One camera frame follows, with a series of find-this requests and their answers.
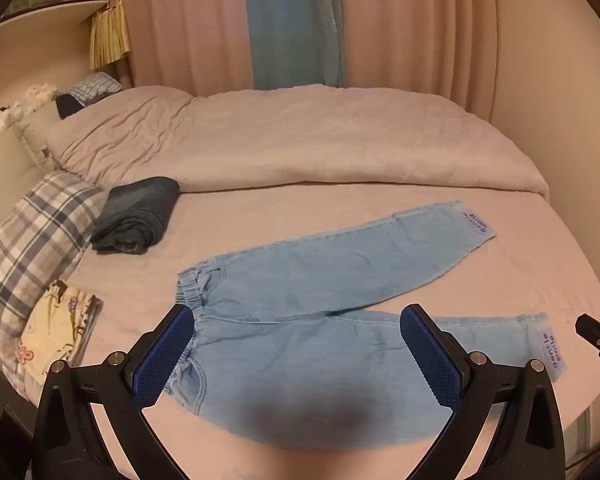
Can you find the white wall shelf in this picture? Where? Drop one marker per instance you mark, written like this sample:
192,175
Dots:
50,12

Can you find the plaid pillow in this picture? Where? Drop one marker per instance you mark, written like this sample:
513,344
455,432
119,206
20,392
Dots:
25,250

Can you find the cream cartoon printed cloth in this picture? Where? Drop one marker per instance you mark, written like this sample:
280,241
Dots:
55,320

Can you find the blue curtain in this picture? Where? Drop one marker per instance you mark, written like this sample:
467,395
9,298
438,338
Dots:
292,25

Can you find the pink curtain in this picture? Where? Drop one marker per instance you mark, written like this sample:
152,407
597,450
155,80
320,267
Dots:
415,25
190,20

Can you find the dark folded pants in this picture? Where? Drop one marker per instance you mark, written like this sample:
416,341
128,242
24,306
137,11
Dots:
135,210

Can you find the pink duvet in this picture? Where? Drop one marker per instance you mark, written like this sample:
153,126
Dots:
305,135

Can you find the white plush toy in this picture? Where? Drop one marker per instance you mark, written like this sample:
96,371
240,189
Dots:
40,94
0,122

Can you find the blue checked pillow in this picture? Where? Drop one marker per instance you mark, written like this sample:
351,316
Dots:
92,87

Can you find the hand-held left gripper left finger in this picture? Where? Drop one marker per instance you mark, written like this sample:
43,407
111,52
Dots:
162,355

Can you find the light blue denim pants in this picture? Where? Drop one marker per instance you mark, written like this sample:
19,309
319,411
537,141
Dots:
305,270

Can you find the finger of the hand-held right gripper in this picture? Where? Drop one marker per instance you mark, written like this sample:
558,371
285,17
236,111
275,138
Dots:
595,330

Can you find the yellow pleated cloth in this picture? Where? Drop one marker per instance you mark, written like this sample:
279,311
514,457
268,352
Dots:
110,35

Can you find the pink bed sheet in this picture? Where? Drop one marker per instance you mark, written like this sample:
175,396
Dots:
280,210

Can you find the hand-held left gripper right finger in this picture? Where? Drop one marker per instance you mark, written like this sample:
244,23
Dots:
430,355

